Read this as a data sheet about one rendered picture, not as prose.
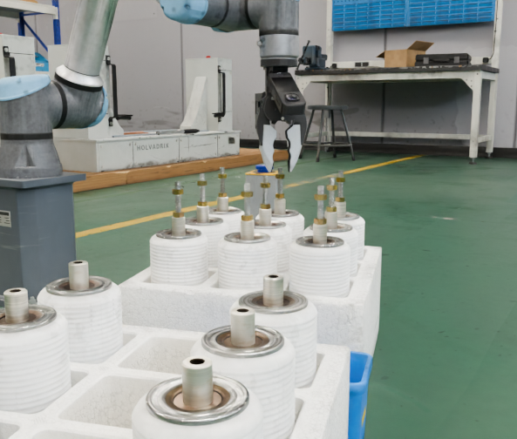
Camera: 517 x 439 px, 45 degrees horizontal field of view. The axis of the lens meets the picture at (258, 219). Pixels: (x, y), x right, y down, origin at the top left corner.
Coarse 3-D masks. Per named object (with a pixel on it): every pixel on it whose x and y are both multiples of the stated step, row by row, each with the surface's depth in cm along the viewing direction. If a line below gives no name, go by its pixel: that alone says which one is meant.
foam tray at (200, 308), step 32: (128, 288) 100; (160, 288) 98; (192, 288) 98; (288, 288) 101; (352, 288) 98; (128, 320) 101; (160, 320) 99; (192, 320) 98; (224, 320) 96; (320, 320) 92; (352, 320) 91
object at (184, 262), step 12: (156, 240) 101; (168, 240) 100; (180, 240) 100; (192, 240) 101; (204, 240) 103; (156, 252) 101; (168, 252) 100; (180, 252) 100; (192, 252) 101; (204, 252) 103; (156, 264) 102; (168, 264) 100; (180, 264) 100; (192, 264) 101; (204, 264) 103; (156, 276) 102; (168, 276) 101; (180, 276) 101; (192, 276) 101; (204, 276) 103
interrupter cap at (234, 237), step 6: (228, 234) 103; (234, 234) 103; (240, 234) 103; (258, 234) 103; (264, 234) 103; (228, 240) 99; (234, 240) 98; (240, 240) 98; (246, 240) 98; (252, 240) 98; (258, 240) 98; (264, 240) 99
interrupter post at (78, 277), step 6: (72, 264) 73; (78, 264) 73; (84, 264) 73; (72, 270) 73; (78, 270) 73; (84, 270) 73; (72, 276) 73; (78, 276) 73; (84, 276) 73; (72, 282) 73; (78, 282) 73; (84, 282) 74; (72, 288) 73; (78, 288) 73; (84, 288) 74
